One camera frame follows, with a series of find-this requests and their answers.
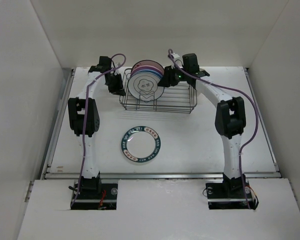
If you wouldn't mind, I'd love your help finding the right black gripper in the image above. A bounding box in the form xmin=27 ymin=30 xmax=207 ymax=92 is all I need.
xmin=157 ymin=64 xmax=189 ymax=88

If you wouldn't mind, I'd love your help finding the dark wire dish rack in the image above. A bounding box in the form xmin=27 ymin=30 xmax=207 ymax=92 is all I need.
xmin=119 ymin=68 xmax=198 ymax=114

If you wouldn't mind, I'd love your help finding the white plate with flower outline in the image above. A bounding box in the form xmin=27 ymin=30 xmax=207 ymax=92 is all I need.
xmin=127 ymin=72 xmax=165 ymax=102

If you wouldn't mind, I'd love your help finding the green rimmed white plate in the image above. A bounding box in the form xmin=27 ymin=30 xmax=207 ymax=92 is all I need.
xmin=120 ymin=125 xmax=162 ymax=164

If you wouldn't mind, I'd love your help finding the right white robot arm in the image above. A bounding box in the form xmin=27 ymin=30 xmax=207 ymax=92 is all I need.
xmin=159 ymin=49 xmax=247 ymax=199

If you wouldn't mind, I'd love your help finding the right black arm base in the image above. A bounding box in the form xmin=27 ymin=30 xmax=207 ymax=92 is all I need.
xmin=202 ymin=179 xmax=259 ymax=210

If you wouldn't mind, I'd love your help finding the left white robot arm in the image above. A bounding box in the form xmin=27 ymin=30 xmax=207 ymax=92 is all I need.
xmin=67 ymin=53 xmax=126 ymax=199

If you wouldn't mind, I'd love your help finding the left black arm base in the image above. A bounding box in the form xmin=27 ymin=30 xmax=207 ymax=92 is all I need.
xmin=68 ymin=178 xmax=119 ymax=211

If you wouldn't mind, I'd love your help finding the blue plate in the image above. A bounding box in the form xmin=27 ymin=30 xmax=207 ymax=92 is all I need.
xmin=131 ymin=68 xmax=163 ymax=80

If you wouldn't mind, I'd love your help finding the pink plate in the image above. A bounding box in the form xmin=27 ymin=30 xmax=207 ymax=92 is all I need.
xmin=131 ymin=65 xmax=164 ymax=75

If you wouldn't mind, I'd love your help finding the white plate with red print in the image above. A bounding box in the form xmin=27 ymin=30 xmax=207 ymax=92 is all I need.
xmin=132 ymin=59 xmax=163 ymax=69

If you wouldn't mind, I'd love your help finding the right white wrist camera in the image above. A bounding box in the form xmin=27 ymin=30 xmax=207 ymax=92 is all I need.
xmin=170 ymin=52 xmax=183 ymax=68

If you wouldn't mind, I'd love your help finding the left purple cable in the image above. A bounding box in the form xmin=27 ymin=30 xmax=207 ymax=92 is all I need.
xmin=70 ymin=52 xmax=128 ymax=208

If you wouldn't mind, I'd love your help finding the purple cable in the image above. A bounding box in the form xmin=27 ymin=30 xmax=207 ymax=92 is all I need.
xmin=70 ymin=52 xmax=128 ymax=208
xmin=167 ymin=48 xmax=260 ymax=210

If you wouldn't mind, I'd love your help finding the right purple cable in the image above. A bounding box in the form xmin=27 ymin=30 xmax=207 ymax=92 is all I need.
xmin=167 ymin=48 xmax=260 ymax=210

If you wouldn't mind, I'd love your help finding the aluminium rail frame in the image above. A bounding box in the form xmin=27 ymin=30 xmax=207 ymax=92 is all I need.
xmin=23 ymin=66 xmax=298 ymax=203

